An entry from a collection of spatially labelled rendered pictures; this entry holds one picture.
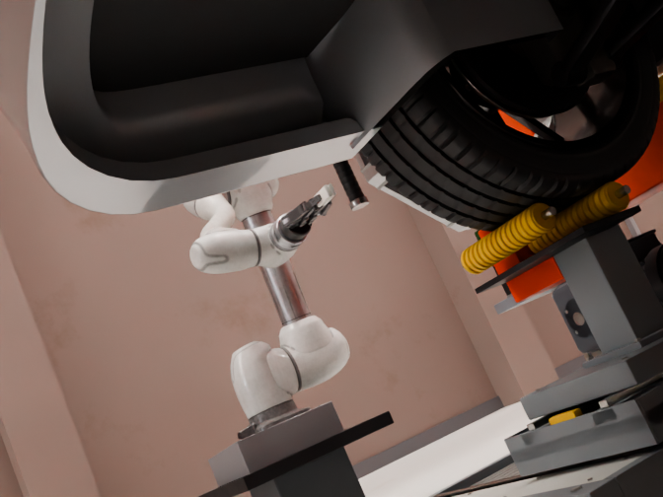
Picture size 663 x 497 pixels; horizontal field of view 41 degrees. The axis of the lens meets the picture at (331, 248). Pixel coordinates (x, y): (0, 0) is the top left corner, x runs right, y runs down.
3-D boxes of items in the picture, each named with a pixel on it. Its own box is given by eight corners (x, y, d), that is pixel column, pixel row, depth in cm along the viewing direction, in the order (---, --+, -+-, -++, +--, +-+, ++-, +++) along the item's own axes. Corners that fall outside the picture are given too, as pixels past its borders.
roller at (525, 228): (549, 229, 158) (534, 199, 159) (461, 282, 183) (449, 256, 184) (570, 220, 161) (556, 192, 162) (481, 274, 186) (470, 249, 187)
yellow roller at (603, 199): (625, 206, 158) (609, 177, 159) (526, 263, 183) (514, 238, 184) (645, 199, 161) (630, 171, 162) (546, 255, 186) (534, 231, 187)
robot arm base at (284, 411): (232, 448, 278) (225, 431, 279) (291, 422, 289) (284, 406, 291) (251, 436, 263) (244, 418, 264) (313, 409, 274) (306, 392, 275)
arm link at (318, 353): (288, 395, 291) (344, 372, 301) (305, 391, 277) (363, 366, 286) (204, 180, 298) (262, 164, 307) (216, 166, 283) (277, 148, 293)
